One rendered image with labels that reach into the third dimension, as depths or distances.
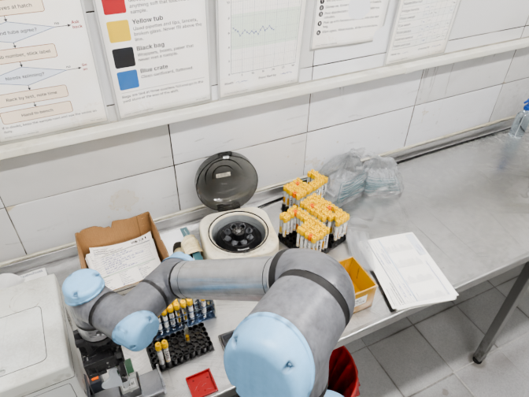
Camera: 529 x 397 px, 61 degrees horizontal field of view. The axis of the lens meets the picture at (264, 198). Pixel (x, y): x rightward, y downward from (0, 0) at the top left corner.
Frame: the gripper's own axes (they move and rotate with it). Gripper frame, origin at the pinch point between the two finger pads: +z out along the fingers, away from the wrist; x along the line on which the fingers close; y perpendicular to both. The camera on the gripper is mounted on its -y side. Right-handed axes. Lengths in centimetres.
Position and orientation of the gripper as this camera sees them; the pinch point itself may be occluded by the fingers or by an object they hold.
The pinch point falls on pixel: (125, 372)
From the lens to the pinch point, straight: 120.5
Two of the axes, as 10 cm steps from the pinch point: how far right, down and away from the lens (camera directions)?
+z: -0.2, 7.7, 6.4
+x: 4.4, 5.8, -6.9
